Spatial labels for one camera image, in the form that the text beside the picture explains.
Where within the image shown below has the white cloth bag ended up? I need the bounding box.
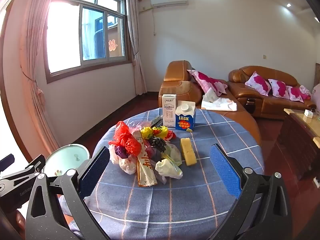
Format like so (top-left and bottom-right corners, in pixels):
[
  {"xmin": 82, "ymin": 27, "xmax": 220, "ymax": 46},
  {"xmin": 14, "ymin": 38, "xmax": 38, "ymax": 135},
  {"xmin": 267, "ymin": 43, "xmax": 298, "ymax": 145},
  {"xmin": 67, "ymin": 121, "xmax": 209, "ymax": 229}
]
[{"xmin": 201, "ymin": 87, "xmax": 238, "ymax": 112}]

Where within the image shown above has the blue and white carton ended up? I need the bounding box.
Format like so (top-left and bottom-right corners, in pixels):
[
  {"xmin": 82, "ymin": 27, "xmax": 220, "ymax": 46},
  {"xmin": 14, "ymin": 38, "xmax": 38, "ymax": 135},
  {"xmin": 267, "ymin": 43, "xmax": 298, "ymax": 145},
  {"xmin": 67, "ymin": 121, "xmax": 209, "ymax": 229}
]
[{"xmin": 175, "ymin": 100, "xmax": 196, "ymax": 132}]

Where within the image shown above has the pale hanging curtain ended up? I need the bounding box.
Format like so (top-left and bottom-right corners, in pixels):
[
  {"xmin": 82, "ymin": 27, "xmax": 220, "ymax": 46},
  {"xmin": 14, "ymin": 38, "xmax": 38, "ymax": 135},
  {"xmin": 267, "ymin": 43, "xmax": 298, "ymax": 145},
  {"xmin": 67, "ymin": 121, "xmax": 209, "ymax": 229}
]
[{"xmin": 110, "ymin": 0, "xmax": 148, "ymax": 96}]

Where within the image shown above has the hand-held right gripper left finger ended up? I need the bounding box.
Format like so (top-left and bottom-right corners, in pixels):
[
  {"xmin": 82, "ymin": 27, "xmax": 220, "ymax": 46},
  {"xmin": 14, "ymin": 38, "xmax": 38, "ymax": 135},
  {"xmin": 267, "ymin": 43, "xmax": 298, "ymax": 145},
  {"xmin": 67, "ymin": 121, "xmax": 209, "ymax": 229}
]
[{"xmin": 25, "ymin": 145, "xmax": 112, "ymax": 240}]

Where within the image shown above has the brown leather armchair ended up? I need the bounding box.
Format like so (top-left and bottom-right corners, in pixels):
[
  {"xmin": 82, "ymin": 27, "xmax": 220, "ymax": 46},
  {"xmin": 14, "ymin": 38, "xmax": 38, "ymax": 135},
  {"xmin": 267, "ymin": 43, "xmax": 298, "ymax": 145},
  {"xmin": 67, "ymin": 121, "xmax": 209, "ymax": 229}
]
[{"xmin": 159, "ymin": 60, "xmax": 262, "ymax": 146}]

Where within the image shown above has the tall white milk carton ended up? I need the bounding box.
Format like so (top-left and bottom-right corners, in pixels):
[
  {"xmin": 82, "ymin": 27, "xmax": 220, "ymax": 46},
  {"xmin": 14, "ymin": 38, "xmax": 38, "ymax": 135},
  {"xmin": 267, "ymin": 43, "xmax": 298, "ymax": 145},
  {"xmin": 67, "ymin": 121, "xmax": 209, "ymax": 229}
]
[{"xmin": 162, "ymin": 94, "xmax": 178, "ymax": 127}]

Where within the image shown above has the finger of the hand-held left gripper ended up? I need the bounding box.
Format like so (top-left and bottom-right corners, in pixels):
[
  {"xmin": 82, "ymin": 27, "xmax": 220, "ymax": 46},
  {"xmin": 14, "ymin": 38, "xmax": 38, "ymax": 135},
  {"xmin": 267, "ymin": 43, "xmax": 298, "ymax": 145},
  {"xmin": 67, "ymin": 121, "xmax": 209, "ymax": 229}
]
[
  {"xmin": 0, "ymin": 154, "xmax": 15, "ymax": 172},
  {"xmin": 19, "ymin": 154, "xmax": 46, "ymax": 177}
]

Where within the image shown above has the yellow sponge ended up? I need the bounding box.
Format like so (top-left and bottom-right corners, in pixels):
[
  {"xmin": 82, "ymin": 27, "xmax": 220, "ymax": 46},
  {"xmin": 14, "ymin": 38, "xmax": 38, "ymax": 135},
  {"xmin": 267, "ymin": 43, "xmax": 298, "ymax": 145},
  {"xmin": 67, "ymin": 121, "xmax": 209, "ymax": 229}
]
[{"xmin": 180, "ymin": 137, "xmax": 198, "ymax": 167}]

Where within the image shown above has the green and white plastic bag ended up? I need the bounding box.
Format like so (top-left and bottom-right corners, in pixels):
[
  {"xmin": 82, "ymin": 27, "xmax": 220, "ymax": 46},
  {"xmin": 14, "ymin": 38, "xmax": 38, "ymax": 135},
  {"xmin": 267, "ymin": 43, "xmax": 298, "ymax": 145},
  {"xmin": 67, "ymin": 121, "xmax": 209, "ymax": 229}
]
[{"xmin": 155, "ymin": 159, "xmax": 184, "ymax": 179}]

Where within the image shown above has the blue checked tablecloth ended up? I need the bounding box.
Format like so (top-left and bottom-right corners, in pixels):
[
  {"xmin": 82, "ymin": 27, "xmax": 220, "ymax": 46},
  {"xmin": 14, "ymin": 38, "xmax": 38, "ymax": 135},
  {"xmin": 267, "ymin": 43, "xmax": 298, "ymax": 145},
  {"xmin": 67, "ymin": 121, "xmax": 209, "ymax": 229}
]
[{"xmin": 62, "ymin": 107, "xmax": 265, "ymax": 240}]

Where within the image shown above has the shiny printed snack packet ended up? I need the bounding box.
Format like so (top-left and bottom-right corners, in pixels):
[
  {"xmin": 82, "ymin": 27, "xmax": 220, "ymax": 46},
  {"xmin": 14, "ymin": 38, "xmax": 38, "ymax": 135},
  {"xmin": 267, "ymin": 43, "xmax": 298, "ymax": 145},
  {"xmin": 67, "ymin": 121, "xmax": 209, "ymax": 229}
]
[{"xmin": 149, "ymin": 115, "xmax": 164, "ymax": 128}]

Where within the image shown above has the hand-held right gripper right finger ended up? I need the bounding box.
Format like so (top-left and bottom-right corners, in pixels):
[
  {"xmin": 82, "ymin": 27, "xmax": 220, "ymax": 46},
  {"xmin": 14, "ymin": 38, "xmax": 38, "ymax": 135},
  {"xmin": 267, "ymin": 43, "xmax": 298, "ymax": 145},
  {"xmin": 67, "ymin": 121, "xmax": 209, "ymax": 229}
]
[{"xmin": 209, "ymin": 144, "xmax": 293, "ymax": 240}]

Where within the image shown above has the purple wrapper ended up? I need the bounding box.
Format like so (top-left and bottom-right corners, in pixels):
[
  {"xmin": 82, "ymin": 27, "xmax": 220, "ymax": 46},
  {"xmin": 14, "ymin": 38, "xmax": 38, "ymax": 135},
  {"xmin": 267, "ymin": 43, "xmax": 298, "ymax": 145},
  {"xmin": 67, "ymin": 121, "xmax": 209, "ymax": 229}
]
[{"xmin": 114, "ymin": 145, "xmax": 128, "ymax": 159}]

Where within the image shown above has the window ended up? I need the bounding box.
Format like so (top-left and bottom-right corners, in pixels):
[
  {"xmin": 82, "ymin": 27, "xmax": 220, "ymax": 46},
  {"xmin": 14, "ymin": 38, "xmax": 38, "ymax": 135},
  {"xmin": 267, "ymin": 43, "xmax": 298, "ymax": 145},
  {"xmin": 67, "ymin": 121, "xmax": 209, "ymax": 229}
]
[{"xmin": 44, "ymin": 0, "xmax": 133, "ymax": 83}]

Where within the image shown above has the translucent white plastic bag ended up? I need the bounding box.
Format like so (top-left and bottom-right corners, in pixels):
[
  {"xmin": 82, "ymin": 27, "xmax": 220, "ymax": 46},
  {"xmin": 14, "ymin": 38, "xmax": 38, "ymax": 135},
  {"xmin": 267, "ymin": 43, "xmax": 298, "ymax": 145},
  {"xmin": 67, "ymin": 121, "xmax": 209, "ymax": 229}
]
[{"xmin": 162, "ymin": 142, "xmax": 182, "ymax": 167}]

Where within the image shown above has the brown leather sofa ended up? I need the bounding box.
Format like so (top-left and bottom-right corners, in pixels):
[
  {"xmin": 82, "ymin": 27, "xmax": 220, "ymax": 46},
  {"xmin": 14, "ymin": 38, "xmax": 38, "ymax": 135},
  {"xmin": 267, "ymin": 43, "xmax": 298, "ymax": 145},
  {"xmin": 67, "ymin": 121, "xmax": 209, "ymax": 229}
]
[{"xmin": 228, "ymin": 66, "xmax": 317, "ymax": 120}]

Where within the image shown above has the large pink floral pillow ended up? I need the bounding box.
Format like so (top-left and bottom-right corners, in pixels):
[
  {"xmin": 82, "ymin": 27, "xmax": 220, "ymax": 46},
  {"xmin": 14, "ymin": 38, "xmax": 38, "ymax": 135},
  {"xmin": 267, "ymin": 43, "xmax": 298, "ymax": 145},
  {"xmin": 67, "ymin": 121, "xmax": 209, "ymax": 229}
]
[{"xmin": 187, "ymin": 69, "xmax": 229, "ymax": 97}]

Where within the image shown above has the black rope bundle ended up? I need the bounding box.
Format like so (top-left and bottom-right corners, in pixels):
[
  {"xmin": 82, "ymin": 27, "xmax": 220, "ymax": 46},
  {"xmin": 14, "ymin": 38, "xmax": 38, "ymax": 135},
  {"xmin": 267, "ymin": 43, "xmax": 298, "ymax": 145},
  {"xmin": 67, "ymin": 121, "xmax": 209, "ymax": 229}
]
[{"xmin": 149, "ymin": 136, "xmax": 167, "ymax": 153}]

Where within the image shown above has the white air conditioner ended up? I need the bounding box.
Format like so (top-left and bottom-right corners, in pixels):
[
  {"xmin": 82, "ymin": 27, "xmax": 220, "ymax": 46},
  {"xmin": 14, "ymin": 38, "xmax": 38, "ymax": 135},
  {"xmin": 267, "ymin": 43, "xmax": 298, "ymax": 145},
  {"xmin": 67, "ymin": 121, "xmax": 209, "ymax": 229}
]
[{"xmin": 150, "ymin": 0, "xmax": 188, "ymax": 7}]

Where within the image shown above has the wooden coffee table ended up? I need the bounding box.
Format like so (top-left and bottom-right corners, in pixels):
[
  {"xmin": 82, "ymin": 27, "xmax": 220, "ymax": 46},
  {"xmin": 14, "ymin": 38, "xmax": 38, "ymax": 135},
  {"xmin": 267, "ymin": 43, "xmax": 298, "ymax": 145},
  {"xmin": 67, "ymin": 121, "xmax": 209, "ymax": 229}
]
[{"xmin": 277, "ymin": 107, "xmax": 320, "ymax": 181}]

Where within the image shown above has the pink transparent plastic bag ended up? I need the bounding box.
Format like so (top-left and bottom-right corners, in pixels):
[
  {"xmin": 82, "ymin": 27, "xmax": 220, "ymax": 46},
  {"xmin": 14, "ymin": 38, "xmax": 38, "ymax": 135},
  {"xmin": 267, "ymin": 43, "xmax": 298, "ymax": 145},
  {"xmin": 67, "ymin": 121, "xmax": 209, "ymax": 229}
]
[{"xmin": 125, "ymin": 119, "xmax": 151, "ymax": 133}]

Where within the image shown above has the red plastic bag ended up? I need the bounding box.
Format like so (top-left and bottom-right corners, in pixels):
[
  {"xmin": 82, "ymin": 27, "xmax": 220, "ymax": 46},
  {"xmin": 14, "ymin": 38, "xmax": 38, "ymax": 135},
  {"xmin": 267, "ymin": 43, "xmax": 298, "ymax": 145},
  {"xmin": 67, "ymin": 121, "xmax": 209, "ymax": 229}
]
[{"xmin": 108, "ymin": 121, "xmax": 142, "ymax": 157}]

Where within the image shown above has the yellow wrapper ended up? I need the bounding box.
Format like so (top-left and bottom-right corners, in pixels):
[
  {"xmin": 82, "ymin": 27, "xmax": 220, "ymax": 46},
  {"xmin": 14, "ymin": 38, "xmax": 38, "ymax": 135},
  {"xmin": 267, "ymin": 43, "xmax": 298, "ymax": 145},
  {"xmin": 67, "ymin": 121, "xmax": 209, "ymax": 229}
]
[{"xmin": 140, "ymin": 126, "xmax": 168, "ymax": 139}]

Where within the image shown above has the long beige snack wrapper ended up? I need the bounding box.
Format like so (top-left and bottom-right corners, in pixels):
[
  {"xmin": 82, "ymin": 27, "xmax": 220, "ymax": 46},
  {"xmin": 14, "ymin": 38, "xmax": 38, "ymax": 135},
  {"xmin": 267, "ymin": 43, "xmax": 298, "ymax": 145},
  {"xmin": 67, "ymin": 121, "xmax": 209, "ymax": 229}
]
[{"xmin": 132, "ymin": 130, "xmax": 159, "ymax": 188}]

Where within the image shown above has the pink tied curtain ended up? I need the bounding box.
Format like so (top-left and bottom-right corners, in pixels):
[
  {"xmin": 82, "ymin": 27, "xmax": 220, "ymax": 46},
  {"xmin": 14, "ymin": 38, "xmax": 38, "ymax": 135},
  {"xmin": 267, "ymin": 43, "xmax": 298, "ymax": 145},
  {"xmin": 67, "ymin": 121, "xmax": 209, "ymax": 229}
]
[{"xmin": 19, "ymin": 0, "xmax": 61, "ymax": 153}]

